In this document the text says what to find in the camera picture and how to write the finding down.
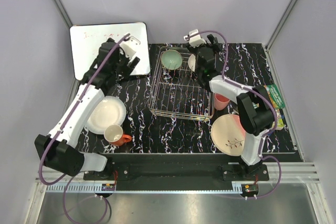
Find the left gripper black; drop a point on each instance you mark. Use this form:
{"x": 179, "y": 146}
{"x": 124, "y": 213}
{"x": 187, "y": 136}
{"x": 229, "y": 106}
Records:
{"x": 127, "y": 67}

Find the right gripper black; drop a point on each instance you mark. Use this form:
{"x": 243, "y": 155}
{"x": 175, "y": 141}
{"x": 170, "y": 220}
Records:
{"x": 213, "y": 41}

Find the small white bowl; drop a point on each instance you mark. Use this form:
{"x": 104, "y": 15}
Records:
{"x": 192, "y": 62}

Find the green ceramic bowl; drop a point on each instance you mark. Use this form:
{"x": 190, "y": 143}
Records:
{"x": 171, "y": 59}

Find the large white plate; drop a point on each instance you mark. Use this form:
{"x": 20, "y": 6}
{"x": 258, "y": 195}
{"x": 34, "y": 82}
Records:
{"x": 110, "y": 111}

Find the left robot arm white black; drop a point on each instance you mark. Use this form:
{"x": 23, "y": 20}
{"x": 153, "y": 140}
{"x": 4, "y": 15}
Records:
{"x": 57, "y": 149}

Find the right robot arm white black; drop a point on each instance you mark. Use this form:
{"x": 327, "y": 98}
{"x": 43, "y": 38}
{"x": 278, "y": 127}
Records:
{"x": 256, "y": 112}

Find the pink plastic cup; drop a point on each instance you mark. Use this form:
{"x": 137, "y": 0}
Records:
{"x": 221, "y": 102}

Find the black marble pattern mat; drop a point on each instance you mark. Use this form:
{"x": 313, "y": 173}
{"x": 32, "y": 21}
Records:
{"x": 247, "y": 63}

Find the orange mug white inside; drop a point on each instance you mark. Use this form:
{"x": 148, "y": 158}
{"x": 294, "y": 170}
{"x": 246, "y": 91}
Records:
{"x": 114, "y": 134}

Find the green children's book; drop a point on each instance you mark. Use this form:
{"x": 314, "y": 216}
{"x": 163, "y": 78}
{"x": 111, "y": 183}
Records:
{"x": 277, "y": 102}

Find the pink cream floral plate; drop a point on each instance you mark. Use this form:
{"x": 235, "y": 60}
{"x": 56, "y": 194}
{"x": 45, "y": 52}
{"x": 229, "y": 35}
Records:
{"x": 228, "y": 135}

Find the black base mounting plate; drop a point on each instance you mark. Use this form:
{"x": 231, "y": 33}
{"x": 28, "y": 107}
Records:
{"x": 177, "y": 172}

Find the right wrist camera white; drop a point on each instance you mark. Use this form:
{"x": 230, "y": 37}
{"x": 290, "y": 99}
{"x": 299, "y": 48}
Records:
{"x": 194, "y": 38}

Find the white whiteboard black frame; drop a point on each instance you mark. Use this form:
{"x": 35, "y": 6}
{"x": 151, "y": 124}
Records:
{"x": 86, "y": 40}

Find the wire dish rack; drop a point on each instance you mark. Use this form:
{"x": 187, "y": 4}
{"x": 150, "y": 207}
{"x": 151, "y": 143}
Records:
{"x": 177, "y": 94}

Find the grey slotted cable duct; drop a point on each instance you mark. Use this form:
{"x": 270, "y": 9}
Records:
{"x": 78, "y": 187}

